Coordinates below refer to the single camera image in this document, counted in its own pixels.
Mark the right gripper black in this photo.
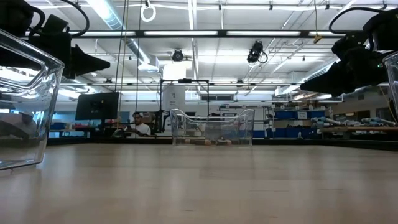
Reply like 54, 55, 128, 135
300, 46, 389, 97

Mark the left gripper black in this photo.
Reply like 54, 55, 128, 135
28, 30, 111, 79

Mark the clear plastic bin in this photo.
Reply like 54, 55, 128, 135
169, 108, 256, 147
0, 27, 66, 171
382, 51, 398, 122

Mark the black computer monitor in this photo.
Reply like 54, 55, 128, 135
75, 91, 121, 121

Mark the wooden workbench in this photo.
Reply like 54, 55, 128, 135
320, 125, 398, 133

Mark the person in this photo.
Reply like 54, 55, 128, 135
124, 111, 152, 138

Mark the black metal stand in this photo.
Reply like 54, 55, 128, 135
160, 78, 211, 125

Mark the black overhead light bar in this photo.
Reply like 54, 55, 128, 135
67, 30, 343, 38

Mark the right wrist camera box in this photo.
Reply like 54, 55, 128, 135
331, 30, 373, 60

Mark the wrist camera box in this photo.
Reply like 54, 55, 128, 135
331, 30, 373, 60
42, 14, 71, 34

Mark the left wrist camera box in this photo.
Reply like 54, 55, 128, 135
42, 14, 71, 34

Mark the silver ventilation duct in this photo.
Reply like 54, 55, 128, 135
85, 0, 152, 65

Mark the white cable ring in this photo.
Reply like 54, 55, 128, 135
140, 0, 157, 23

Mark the black hanging camera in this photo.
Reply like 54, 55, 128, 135
247, 40, 269, 65

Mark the black overhead camera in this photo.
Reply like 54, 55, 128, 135
171, 49, 185, 62

